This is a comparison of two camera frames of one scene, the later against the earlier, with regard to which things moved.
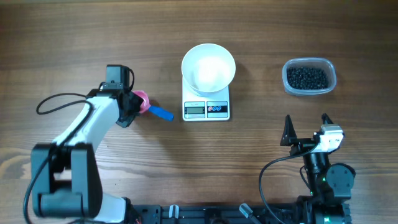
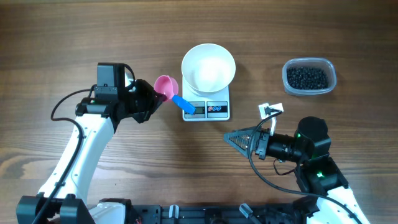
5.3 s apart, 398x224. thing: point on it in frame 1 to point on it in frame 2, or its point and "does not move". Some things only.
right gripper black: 289,138 to 260,142
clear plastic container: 308,76 does not move
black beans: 307,78 does not move
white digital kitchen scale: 199,108 does not move
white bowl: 208,69 does not move
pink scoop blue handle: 147,107 to 169,86
